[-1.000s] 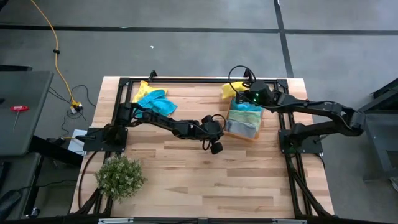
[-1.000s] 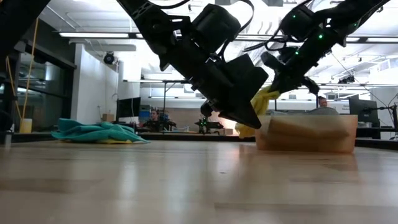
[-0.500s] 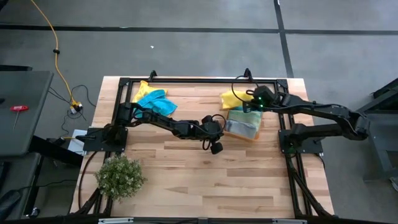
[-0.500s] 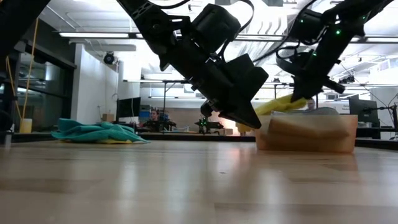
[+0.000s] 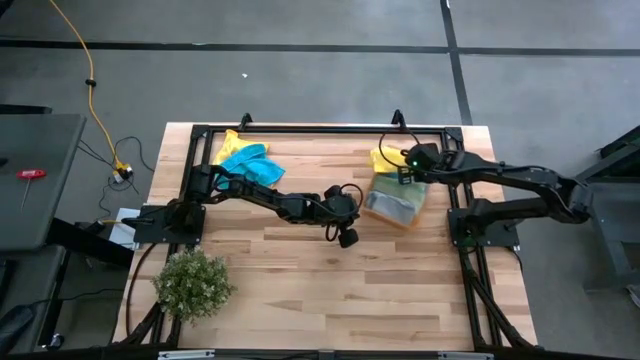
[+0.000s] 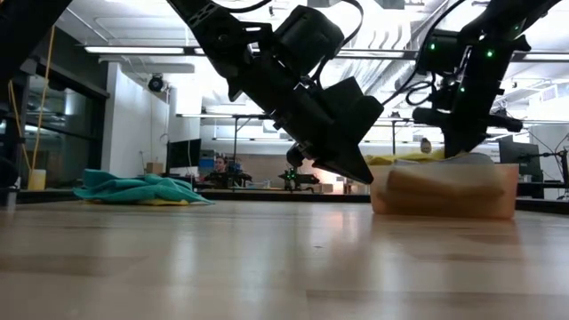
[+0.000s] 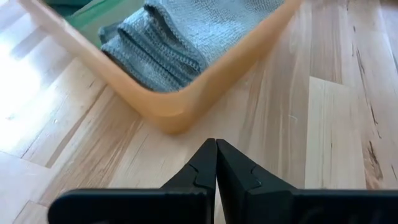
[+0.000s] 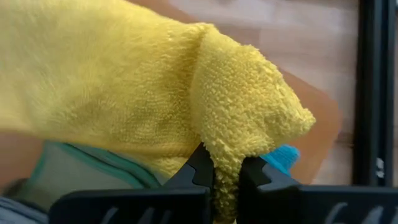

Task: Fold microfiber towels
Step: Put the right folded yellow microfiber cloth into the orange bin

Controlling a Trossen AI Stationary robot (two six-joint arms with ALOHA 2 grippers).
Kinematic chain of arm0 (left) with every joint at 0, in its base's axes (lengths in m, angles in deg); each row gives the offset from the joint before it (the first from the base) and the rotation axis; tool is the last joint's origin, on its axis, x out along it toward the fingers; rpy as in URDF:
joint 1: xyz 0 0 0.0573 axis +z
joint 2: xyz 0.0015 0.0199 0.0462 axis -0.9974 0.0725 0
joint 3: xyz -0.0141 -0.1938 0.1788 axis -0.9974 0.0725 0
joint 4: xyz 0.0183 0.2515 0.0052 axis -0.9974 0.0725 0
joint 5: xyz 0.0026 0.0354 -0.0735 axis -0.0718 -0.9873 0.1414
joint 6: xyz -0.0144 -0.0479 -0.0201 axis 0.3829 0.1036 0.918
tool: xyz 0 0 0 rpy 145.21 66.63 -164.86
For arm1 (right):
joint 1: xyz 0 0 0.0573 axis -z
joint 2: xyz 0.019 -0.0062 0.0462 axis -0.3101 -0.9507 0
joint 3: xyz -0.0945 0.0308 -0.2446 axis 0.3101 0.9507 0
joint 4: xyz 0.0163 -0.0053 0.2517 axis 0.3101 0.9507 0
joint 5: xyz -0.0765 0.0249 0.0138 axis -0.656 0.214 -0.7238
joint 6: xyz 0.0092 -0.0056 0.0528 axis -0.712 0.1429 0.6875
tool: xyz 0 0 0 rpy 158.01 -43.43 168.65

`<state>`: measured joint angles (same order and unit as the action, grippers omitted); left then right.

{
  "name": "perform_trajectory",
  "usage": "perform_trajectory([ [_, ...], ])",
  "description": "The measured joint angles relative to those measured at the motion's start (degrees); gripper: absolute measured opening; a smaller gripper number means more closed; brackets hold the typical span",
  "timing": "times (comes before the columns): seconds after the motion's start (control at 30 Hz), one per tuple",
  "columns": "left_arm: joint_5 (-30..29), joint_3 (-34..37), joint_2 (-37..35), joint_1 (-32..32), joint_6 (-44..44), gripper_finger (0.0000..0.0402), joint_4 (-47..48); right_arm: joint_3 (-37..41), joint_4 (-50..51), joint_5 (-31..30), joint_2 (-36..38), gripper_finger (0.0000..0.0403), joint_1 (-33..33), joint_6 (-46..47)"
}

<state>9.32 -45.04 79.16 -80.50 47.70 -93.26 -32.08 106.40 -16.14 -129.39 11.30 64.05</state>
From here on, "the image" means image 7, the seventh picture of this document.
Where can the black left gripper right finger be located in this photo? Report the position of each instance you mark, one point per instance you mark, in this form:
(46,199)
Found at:
(280,205)

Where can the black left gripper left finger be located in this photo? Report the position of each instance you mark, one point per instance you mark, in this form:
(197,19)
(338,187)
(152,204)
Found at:
(174,205)

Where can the grey microfiber towel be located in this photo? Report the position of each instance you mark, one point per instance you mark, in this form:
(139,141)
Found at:
(192,37)

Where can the green microfiber towel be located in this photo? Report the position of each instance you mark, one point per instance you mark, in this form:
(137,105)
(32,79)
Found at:
(99,18)

